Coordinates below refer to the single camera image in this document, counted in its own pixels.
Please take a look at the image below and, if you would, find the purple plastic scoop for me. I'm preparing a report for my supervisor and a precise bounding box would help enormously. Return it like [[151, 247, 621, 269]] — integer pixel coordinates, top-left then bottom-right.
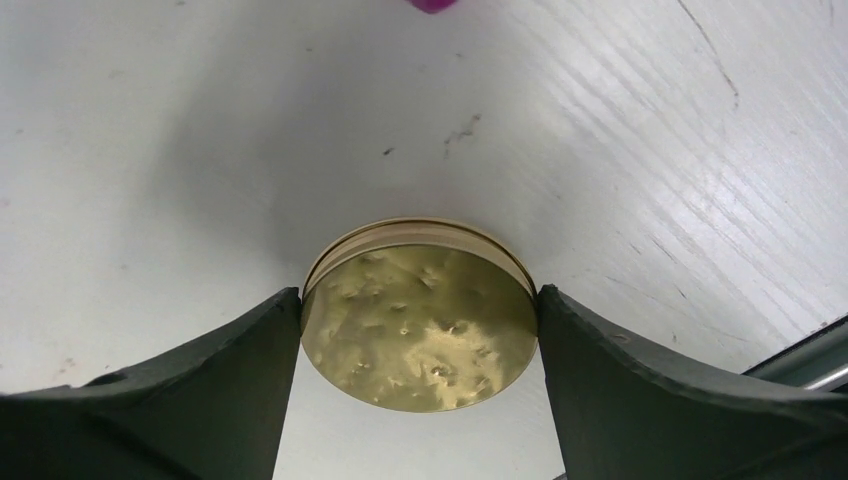
[[409, 0, 457, 14]]

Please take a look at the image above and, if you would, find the aluminium front rail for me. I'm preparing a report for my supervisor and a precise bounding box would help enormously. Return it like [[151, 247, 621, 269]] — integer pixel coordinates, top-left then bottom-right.
[[744, 315, 847, 394]]

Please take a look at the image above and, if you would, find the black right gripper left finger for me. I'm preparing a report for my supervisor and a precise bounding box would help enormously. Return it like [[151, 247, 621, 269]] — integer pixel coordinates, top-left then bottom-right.
[[1, 288, 301, 479]]

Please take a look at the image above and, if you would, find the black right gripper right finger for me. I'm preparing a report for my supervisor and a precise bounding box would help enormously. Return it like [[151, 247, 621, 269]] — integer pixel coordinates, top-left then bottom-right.
[[537, 285, 847, 479]]

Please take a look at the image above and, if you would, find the gold round lid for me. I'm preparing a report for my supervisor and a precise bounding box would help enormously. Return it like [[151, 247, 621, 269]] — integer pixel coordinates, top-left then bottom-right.
[[301, 217, 538, 413]]

